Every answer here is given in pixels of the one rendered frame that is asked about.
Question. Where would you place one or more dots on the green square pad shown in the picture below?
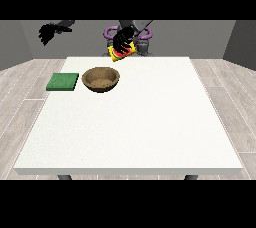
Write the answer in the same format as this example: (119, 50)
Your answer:
(62, 82)

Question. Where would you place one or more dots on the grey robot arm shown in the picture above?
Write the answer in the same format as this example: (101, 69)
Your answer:
(65, 23)
(142, 27)

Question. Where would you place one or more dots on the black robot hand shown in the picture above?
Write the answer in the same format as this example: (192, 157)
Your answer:
(121, 40)
(47, 33)

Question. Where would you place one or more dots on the brown wooden bowl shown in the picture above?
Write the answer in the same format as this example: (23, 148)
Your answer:
(100, 80)

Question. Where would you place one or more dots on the yellow cup with melon print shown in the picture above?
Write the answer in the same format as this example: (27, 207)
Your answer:
(116, 56)

